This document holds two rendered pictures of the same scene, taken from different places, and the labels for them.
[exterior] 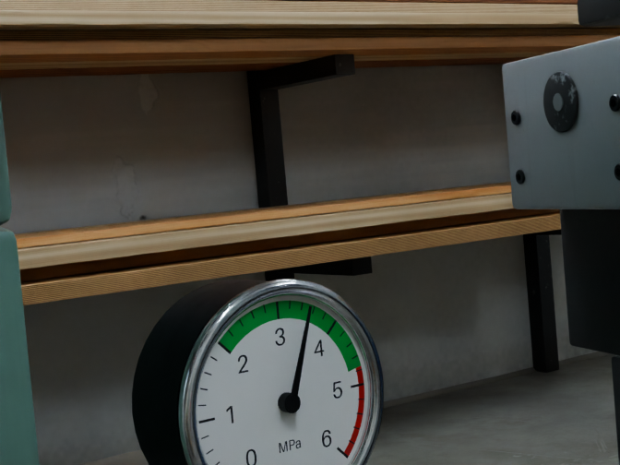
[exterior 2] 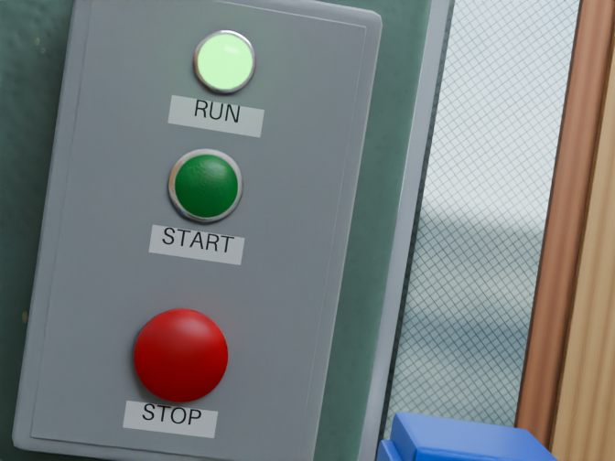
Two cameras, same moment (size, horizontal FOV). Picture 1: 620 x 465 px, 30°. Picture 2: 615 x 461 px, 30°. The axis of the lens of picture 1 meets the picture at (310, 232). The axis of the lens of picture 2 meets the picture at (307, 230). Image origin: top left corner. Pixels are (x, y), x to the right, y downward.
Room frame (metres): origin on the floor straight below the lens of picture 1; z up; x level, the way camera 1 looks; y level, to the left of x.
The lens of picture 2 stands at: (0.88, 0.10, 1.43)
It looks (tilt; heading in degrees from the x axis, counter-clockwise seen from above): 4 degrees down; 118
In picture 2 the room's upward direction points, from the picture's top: 9 degrees clockwise
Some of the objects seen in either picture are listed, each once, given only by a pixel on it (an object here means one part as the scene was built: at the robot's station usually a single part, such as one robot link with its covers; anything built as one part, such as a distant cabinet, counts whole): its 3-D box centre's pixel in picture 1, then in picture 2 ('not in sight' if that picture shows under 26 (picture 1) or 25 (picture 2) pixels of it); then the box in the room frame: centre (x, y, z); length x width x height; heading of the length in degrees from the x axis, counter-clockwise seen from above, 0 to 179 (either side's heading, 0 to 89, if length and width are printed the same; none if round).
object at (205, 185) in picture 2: not in sight; (206, 186); (0.68, 0.40, 1.42); 0.02 x 0.01 x 0.02; 36
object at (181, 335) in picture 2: not in sight; (180, 355); (0.68, 0.40, 1.36); 0.03 x 0.01 x 0.03; 36
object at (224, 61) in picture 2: not in sight; (225, 61); (0.68, 0.40, 1.46); 0.02 x 0.01 x 0.02; 36
